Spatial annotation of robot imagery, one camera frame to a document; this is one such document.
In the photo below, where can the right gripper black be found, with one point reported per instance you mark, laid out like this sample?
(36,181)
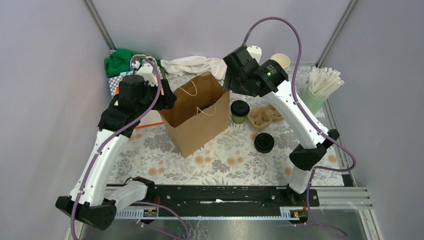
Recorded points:
(228,83)

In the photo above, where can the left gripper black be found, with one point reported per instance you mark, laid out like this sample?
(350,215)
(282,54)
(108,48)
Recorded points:
(168,98)

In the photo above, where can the black cup lid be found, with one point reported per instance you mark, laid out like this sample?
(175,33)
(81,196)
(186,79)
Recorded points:
(239,108)
(202,108)

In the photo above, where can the green paper cup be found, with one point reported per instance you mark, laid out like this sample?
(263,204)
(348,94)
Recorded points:
(238,119)

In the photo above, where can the brown pulp cup carrier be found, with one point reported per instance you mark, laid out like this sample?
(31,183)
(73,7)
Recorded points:
(261,117)

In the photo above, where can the brown paper bag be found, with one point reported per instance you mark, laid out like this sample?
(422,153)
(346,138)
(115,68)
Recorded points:
(189,128)

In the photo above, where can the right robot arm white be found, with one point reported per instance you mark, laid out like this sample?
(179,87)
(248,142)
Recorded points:
(312,144)

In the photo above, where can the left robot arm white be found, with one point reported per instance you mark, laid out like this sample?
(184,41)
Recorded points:
(88,202)

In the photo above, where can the blue checkered paper bag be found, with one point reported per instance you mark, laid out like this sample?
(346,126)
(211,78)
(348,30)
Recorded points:
(115,80)

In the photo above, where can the orange paper bag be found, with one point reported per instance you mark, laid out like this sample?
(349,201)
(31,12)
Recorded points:
(150,120)

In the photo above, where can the green cloth bag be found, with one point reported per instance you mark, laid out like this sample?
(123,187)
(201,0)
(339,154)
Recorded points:
(119,61)

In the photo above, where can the stack of paper cups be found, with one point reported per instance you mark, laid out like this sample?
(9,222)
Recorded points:
(282,59)

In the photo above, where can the white cloth bag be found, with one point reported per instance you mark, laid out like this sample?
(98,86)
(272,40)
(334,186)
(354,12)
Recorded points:
(195,64)

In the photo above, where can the black cup lids stack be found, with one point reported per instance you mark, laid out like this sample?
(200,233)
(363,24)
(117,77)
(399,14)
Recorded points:
(264,143)

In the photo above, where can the floral table mat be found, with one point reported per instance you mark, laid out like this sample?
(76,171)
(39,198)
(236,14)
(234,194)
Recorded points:
(228,159)

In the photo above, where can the green straw holder cup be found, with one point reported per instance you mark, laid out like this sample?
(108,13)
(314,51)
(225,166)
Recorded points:
(312,102)

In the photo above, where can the white wrapped straws bundle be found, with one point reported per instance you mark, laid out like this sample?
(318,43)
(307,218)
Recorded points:
(324,81)

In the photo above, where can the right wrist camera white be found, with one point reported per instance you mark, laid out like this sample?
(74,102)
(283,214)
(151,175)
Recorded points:
(255,52)

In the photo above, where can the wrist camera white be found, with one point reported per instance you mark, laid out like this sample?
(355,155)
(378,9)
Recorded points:
(255,52)
(147,72)

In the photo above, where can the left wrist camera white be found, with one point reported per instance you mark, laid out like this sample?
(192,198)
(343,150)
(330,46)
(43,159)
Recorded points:
(147,72)

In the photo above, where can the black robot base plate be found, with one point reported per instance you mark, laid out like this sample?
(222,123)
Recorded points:
(224,200)

